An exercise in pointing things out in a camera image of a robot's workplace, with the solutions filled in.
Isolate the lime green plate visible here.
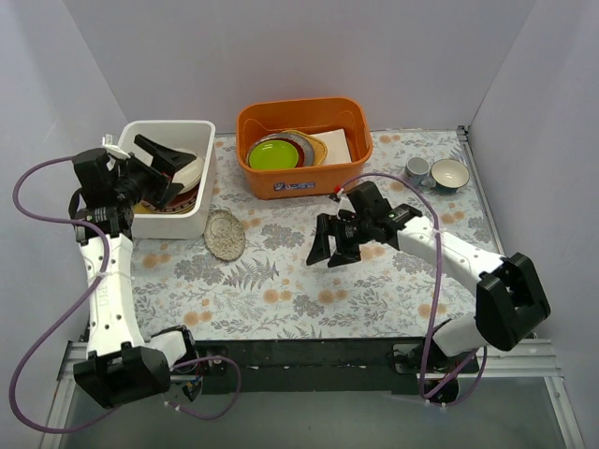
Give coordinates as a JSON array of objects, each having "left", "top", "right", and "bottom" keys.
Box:
[{"left": 248, "top": 139, "right": 300, "bottom": 171}]

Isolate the white plastic bin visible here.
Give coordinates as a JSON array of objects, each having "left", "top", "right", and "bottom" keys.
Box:
[{"left": 118, "top": 120, "right": 216, "bottom": 239}]

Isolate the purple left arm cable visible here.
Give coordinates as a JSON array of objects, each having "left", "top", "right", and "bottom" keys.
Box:
[{"left": 7, "top": 155, "right": 242, "bottom": 433}]

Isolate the orange plastic bin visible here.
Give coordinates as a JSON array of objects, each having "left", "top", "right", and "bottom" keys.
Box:
[{"left": 236, "top": 97, "right": 373, "bottom": 199}]

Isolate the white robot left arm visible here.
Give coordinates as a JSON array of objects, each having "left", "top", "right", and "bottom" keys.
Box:
[{"left": 69, "top": 135, "right": 199, "bottom": 409}]

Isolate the speckled oval dish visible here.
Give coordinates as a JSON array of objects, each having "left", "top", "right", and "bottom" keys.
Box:
[{"left": 203, "top": 210, "right": 246, "bottom": 262}]

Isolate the pink polka dot plate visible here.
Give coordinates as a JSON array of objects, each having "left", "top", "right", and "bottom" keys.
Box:
[{"left": 135, "top": 199, "right": 195, "bottom": 214}]

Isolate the red round plate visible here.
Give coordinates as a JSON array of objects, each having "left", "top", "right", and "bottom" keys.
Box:
[{"left": 168, "top": 189, "right": 197, "bottom": 210}]

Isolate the small patterned mug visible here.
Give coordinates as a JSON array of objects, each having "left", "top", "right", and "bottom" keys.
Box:
[{"left": 404, "top": 156, "right": 436, "bottom": 189}]

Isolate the white square plate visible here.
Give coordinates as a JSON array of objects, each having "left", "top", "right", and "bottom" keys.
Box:
[{"left": 313, "top": 128, "right": 352, "bottom": 166}]

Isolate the green rimmed bowl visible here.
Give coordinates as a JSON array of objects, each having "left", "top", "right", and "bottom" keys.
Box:
[{"left": 430, "top": 159, "right": 470, "bottom": 195}]

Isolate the floral table mat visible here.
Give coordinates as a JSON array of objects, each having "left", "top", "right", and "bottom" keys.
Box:
[{"left": 131, "top": 136, "right": 475, "bottom": 340}]

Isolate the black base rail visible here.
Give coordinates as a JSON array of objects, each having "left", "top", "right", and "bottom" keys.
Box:
[{"left": 144, "top": 339, "right": 481, "bottom": 403}]

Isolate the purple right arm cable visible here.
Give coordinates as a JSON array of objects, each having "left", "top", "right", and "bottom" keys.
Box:
[{"left": 332, "top": 172, "right": 488, "bottom": 408}]

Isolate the yellow bamboo mat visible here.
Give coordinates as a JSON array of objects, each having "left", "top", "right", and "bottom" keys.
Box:
[{"left": 134, "top": 203, "right": 194, "bottom": 215}]

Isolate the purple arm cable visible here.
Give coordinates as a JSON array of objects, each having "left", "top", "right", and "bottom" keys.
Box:
[
  {"left": 332, "top": 172, "right": 488, "bottom": 408},
  {"left": 7, "top": 155, "right": 242, "bottom": 433}
]

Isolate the cream divided plate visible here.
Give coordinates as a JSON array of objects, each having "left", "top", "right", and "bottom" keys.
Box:
[{"left": 135, "top": 147, "right": 207, "bottom": 193}]

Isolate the yellow woven basket plate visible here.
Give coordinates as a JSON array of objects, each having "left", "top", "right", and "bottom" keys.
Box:
[{"left": 285, "top": 130, "right": 328, "bottom": 167}]

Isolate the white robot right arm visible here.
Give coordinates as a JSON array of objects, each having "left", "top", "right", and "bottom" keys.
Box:
[{"left": 306, "top": 181, "right": 550, "bottom": 372}]

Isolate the grey rimmed plate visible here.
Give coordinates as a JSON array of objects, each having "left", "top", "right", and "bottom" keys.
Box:
[{"left": 246, "top": 130, "right": 314, "bottom": 171}]

